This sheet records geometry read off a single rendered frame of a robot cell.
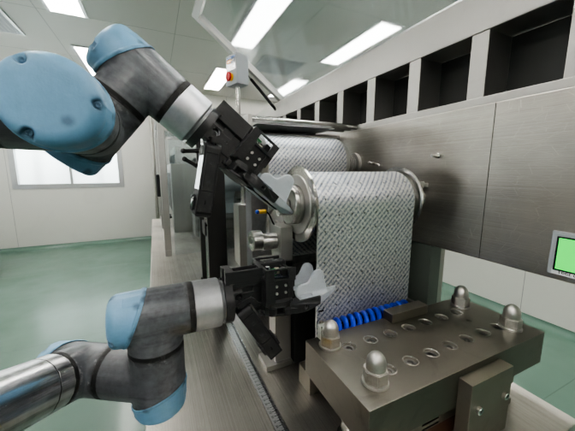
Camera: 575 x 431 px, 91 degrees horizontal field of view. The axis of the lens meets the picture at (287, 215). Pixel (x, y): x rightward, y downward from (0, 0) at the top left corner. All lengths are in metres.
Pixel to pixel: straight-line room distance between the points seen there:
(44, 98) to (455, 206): 0.67
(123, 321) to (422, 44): 0.80
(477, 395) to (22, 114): 0.60
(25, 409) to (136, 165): 5.62
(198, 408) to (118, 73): 0.54
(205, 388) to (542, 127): 0.75
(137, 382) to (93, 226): 5.72
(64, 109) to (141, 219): 5.79
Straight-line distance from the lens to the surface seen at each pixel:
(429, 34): 0.82
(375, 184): 0.59
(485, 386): 0.55
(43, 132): 0.30
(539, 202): 0.63
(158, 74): 0.45
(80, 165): 0.44
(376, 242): 0.60
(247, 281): 0.46
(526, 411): 0.73
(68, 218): 6.20
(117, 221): 6.09
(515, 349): 0.64
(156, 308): 0.44
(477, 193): 0.68
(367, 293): 0.62
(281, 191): 0.49
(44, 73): 0.30
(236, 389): 0.64
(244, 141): 0.45
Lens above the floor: 1.31
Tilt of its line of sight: 9 degrees down
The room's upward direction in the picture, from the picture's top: straight up
